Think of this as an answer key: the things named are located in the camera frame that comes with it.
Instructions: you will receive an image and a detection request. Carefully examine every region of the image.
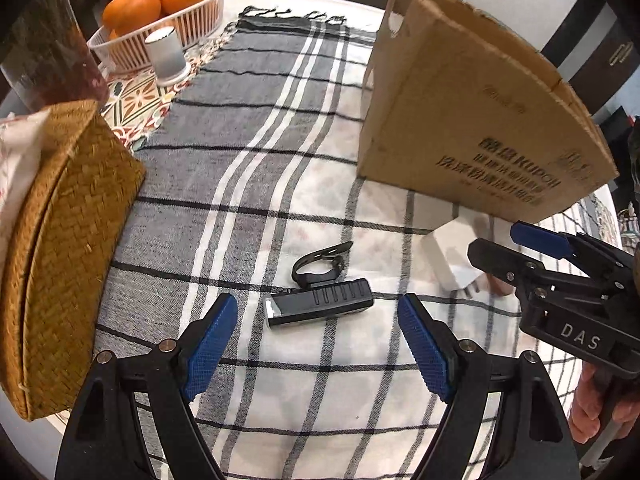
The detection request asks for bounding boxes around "white power adapter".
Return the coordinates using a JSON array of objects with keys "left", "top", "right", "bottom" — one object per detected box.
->
[{"left": 421, "top": 218, "right": 483, "bottom": 292}]

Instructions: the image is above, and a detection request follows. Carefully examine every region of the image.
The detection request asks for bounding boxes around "black bike light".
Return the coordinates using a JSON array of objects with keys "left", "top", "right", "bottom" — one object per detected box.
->
[{"left": 265, "top": 242, "right": 374, "bottom": 328}]

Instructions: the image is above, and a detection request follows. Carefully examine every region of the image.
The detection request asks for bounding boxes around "brown leather piece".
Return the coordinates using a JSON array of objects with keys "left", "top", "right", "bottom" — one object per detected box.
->
[{"left": 486, "top": 274, "right": 515, "bottom": 297}]

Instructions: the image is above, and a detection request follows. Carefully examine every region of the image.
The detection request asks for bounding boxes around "right human hand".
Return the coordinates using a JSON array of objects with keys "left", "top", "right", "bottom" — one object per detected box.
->
[{"left": 568, "top": 362, "right": 640, "bottom": 444}]

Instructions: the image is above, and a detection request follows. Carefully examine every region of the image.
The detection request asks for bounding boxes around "brown cardboard box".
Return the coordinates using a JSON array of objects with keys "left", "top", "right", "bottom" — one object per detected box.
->
[{"left": 357, "top": 0, "right": 617, "bottom": 223}]

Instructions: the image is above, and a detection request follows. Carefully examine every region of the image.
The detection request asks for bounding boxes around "woven tissue box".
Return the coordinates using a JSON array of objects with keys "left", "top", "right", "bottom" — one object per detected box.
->
[{"left": 1, "top": 101, "right": 145, "bottom": 420}]

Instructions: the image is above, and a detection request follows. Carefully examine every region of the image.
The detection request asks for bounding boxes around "plaid grey white cloth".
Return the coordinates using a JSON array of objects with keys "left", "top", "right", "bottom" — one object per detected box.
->
[{"left": 94, "top": 5, "right": 616, "bottom": 480}]

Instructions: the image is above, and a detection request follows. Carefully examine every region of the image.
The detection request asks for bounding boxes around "tissue pack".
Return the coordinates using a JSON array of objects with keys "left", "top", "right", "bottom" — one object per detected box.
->
[{"left": 0, "top": 110, "right": 50, "bottom": 268}]

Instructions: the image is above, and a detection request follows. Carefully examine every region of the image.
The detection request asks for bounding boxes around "patterned floral mat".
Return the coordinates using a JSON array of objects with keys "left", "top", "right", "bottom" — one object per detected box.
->
[{"left": 101, "top": 20, "right": 238, "bottom": 152}]

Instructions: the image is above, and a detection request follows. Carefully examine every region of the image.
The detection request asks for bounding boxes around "small white cup lamp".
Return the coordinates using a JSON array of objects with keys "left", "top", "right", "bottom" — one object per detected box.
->
[{"left": 144, "top": 26, "right": 191, "bottom": 88}]

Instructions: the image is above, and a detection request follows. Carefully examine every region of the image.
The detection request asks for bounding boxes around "white fruit basket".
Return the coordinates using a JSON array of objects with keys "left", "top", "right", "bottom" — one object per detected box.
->
[{"left": 87, "top": 0, "right": 224, "bottom": 74}]

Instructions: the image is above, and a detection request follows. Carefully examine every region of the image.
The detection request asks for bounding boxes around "glass vase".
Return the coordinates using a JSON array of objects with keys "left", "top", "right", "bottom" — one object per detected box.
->
[{"left": 1, "top": 0, "right": 108, "bottom": 112}]

